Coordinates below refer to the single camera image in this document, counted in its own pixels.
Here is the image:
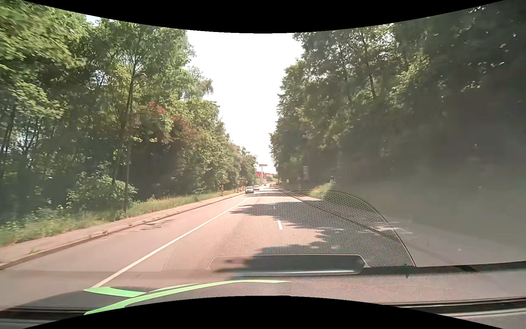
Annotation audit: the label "lamp post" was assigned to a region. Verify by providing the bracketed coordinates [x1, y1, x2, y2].
[123, 72, 148, 215]

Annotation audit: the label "grey asphalt road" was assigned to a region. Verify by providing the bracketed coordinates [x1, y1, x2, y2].
[0, 184, 526, 316]

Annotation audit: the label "car's own bonnet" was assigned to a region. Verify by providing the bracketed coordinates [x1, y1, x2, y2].
[0, 259, 526, 329]

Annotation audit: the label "grass verge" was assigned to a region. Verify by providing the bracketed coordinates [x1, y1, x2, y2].
[0, 189, 241, 255]
[308, 180, 337, 200]

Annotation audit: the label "row of trees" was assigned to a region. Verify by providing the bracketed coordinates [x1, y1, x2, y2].
[0, 0, 259, 225]
[270, 0, 526, 193]

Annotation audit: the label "road markings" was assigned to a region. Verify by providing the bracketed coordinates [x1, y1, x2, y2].
[90, 185, 414, 288]

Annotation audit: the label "paved pavement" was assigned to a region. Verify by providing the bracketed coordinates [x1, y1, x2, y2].
[0, 191, 245, 275]

